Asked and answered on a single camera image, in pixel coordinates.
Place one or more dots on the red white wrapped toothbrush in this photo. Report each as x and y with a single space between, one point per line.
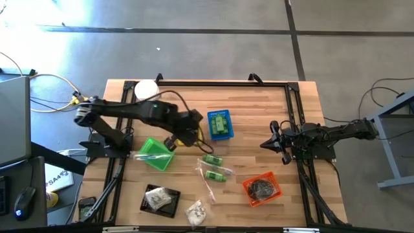
207 184

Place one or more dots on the black aluminium table frame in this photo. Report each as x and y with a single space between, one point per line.
226 83

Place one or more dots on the yellow Lysol wipes canister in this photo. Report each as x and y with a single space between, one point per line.
145 89

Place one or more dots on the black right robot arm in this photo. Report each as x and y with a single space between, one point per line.
336 132

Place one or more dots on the clear bag black round item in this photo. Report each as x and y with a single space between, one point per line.
262 189

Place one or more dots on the black diagonal bar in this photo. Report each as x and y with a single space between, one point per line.
61 161

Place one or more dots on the clear bag white contents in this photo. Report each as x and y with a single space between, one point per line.
157 198
195 212

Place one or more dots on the grey metal table frame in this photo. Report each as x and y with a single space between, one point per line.
385 149

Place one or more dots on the green travel shampoo bottle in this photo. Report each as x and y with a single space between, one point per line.
222 123
212 160
215 176
215 124
227 128

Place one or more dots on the black plastic basket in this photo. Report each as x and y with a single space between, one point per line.
169 210

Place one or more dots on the black computer mouse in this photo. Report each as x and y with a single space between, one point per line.
24 202

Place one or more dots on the black flat floor bar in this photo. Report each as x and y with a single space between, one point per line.
16 72

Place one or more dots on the black device green board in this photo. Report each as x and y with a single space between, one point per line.
86 207

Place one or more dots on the grey flat panel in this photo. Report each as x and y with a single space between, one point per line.
14 123

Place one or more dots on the orange plastic basket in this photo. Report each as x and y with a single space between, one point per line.
249 197

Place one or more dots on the yellow white small bottle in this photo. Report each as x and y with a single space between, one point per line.
52 200

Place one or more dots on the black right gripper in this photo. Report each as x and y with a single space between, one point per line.
288 142

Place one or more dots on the blue plastic basket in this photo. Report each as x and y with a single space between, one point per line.
210 137

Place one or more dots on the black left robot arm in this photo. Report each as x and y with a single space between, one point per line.
129 108

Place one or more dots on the white flat box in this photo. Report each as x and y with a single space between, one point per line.
72 151

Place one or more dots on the black keyboard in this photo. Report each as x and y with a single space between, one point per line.
3 194

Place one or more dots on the crumpled clear blue bag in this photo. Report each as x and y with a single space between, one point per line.
226 170

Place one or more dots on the blue white toothbrush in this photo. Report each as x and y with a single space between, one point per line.
153 157

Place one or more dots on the green plastic basket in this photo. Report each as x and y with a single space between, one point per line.
152 147

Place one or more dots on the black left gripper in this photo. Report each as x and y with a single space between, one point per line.
191 127

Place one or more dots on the black side desk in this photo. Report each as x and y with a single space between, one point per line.
40 181

